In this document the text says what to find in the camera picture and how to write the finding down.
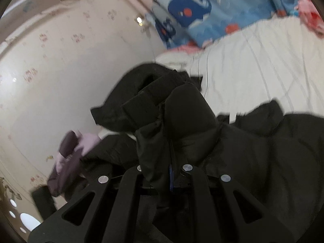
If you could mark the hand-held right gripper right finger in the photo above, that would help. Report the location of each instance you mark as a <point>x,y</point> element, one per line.
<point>171,179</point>

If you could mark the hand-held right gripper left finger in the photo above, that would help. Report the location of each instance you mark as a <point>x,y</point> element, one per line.
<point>130,184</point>

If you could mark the black puffer jacket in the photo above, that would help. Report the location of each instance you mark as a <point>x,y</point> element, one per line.
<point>192,121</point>

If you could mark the purple patterned cloth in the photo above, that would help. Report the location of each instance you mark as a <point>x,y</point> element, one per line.
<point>68,162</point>

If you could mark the plain pink cloth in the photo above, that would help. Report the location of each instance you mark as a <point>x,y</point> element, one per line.
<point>188,48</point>

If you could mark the white striped bed sheet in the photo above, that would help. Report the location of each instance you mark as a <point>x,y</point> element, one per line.
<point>255,65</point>

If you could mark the pink checked cloth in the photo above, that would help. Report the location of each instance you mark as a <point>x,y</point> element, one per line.
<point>311,12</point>

